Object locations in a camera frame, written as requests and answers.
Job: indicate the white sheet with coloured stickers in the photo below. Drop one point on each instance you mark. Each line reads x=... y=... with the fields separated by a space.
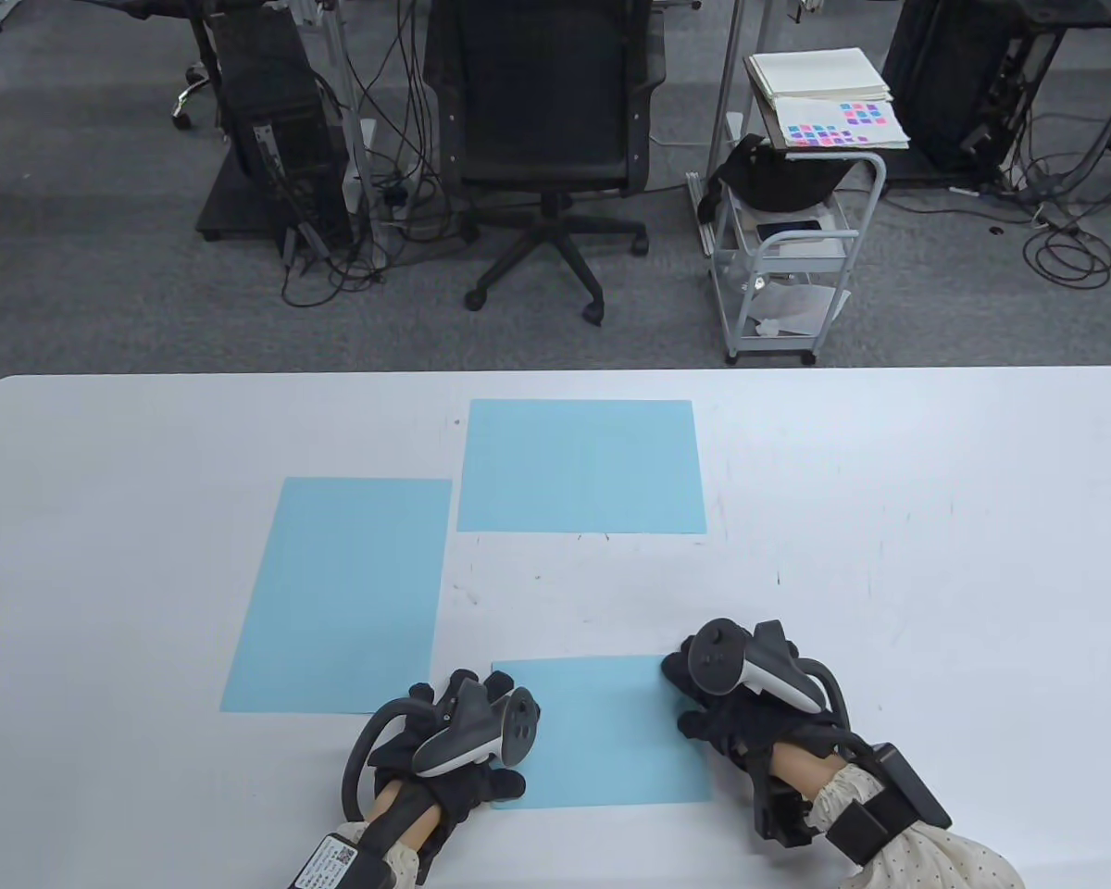
x=833 y=125

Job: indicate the person's right hand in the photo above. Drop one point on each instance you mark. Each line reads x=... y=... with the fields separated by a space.
x=741 y=732

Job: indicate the grey metal desk leg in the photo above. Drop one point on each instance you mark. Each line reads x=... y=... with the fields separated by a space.
x=727 y=65

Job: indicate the grey metal utility cart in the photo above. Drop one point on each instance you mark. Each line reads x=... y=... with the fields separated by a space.
x=768 y=349

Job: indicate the black computer tower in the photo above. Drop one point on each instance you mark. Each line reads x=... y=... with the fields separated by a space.
x=278 y=111

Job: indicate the white paper pad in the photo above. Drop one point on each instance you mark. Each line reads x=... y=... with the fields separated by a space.
x=815 y=74

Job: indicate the person's right forearm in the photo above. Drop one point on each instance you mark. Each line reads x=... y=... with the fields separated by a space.
x=801 y=773

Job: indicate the person's left forearm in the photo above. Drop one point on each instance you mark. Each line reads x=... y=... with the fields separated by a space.
x=391 y=798

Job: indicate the black equipment cabinet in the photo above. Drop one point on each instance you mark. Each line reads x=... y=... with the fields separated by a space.
x=944 y=83

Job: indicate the black mesh office chair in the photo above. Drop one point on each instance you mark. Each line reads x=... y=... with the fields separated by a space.
x=537 y=120

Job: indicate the light blue paper sheet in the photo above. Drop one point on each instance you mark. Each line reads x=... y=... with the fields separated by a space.
x=579 y=468
x=333 y=593
x=602 y=741

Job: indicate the person's left hand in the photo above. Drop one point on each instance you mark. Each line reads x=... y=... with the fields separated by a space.
x=472 y=787

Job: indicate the crumpled white paper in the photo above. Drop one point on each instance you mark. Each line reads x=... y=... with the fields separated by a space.
x=801 y=306

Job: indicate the black phone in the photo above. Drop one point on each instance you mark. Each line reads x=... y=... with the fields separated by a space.
x=787 y=228

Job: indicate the black bag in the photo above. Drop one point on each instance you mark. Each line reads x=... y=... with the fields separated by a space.
x=778 y=181

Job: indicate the chrome chair base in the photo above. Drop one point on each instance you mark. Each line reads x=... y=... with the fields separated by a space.
x=190 y=93

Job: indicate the black wrist camera block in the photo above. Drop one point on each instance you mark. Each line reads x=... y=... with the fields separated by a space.
x=782 y=820

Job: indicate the black floor platform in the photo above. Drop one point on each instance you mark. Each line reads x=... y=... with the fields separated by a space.
x=227 y=213

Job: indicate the black wrist sensor box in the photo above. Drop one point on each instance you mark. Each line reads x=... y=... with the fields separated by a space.
x=338 y=861
x=907 y=787

